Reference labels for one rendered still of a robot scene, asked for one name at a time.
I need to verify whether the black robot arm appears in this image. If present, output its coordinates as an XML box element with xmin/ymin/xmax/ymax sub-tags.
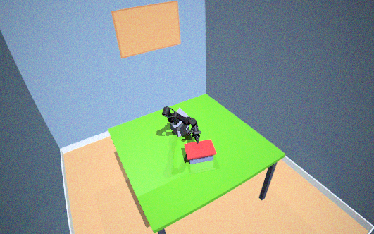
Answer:
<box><xmin>162</xmin><ymin>106</ymin><xmax>197</xmax><ymax>136</ymax></box>

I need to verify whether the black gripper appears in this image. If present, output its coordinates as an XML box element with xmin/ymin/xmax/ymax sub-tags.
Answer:
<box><xmin>192</xmin><ymin>125</ymin><xmax>201</xmax><ymax>143</ymax></box>

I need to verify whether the pink rectangular panel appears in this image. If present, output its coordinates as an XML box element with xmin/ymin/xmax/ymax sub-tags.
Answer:
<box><xmin>184</xmin><ymin>140</ymin><xmax>217</xmax><ymax>159</ymax></box>

